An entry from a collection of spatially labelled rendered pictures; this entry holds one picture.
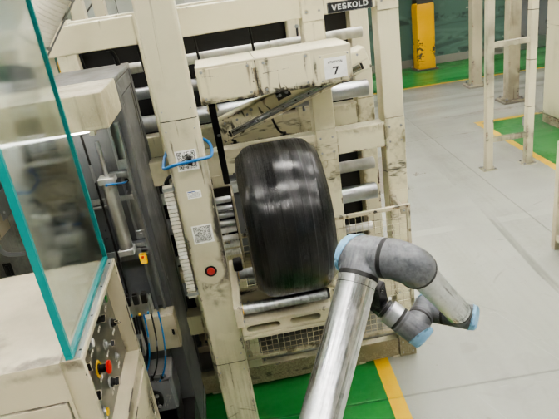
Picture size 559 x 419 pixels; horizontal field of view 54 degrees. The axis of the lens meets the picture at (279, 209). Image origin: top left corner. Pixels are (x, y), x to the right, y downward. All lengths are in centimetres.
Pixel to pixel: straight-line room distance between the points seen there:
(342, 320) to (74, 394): 72
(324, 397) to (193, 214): 86
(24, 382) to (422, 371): 218
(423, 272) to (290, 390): 172
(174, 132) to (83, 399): 91
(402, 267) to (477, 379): 170
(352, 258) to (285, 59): 92
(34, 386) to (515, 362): 247
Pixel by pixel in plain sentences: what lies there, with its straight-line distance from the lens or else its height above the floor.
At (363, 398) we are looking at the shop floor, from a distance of 304.
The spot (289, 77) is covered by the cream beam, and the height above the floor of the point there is 169.
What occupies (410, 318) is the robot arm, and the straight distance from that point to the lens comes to 201.
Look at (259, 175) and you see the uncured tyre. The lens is 190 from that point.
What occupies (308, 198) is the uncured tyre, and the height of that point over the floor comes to 135.
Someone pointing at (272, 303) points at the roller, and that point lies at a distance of 214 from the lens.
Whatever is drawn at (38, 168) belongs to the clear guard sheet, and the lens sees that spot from 150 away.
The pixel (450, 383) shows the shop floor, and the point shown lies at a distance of 313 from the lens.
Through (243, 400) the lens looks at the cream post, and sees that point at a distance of 250.
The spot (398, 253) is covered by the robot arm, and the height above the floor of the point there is 133.
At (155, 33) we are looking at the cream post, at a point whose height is 194.
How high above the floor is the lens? 206
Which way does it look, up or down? 23 degrees down
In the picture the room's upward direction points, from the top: 9 degrees counter-clockwise
